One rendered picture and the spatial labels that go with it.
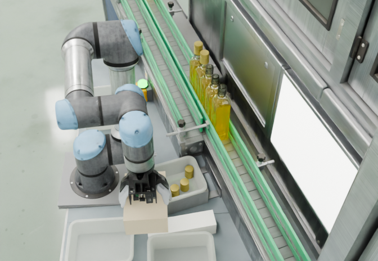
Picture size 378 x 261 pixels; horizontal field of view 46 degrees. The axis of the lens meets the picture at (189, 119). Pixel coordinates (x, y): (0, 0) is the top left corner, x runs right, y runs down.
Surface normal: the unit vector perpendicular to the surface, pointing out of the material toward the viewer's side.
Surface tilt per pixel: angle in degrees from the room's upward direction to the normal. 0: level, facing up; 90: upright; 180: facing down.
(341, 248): 90
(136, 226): 90
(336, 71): 90
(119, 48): 76
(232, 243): 0
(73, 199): 3
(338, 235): 90
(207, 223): 0
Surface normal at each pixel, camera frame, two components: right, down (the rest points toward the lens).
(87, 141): -0.07, -0.66
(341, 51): -0.94, 0.24
